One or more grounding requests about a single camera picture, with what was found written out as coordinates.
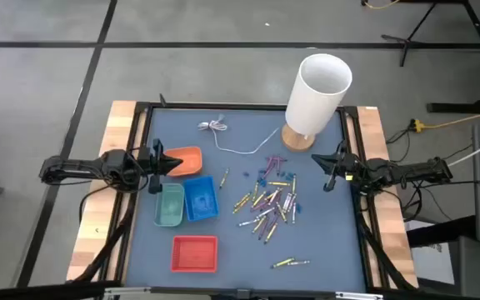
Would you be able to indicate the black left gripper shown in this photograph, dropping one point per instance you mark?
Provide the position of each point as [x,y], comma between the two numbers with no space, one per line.
[156,166]

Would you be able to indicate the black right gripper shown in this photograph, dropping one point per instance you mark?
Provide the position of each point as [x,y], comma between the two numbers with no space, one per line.
[348,168]

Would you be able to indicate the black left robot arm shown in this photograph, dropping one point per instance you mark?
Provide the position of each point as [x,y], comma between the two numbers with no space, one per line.
[77,166]

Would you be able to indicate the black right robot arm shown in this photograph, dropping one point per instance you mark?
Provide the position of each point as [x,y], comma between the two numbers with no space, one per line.
[411,171]

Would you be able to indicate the orange plastic bin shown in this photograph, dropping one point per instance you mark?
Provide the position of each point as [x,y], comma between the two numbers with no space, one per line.
[190,160]

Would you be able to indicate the green plastic bin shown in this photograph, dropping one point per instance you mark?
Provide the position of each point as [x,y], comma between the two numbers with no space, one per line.
[169,206]

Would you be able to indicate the blue plastic basket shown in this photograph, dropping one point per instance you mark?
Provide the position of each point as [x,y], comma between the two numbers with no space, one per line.
[200,200]

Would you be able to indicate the white-shade wooden-base table lamp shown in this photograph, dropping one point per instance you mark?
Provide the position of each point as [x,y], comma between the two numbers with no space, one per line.
[317,96]

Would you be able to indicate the blue-grey table mat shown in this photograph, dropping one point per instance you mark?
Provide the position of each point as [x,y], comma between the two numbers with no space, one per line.
[327,250]

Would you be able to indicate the red plastic basket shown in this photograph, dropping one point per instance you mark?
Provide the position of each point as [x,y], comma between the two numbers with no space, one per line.
[194,254]

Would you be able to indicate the black T-shaped stand base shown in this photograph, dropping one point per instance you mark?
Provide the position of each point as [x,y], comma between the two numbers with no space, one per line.
[452,107]

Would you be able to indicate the black tripod stand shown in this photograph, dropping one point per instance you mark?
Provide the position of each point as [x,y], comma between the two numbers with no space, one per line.
[404,50]

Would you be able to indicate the white sheet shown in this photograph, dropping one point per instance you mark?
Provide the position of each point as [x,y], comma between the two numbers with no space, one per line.
[431,262]

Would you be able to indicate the grey storage box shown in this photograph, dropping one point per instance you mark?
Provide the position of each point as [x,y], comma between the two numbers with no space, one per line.
[477,271]

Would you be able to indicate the small black post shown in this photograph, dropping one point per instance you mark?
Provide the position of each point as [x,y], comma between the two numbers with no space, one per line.
[163,101]

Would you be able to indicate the silver aluminium bracket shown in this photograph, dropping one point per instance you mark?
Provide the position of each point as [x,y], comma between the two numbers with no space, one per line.
[127,291]
[358,296]

